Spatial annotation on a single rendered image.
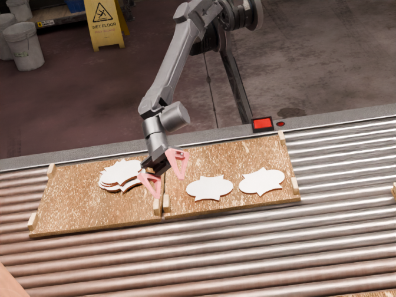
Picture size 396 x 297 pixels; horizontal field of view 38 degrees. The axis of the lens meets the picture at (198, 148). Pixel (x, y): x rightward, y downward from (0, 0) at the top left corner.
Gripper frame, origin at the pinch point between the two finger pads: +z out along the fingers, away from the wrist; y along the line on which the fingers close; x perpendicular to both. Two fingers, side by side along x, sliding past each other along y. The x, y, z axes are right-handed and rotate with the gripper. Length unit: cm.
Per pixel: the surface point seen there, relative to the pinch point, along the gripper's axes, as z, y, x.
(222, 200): -5.2, 10.0, -31.3
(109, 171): -29, 39, -15
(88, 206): -17.5, 43.1, -7.0
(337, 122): -29, -14, -77
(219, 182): -12.5, 11.3, -34.1
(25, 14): -387, 288, -154
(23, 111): -216, 240, -107
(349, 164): -8, -17, -65
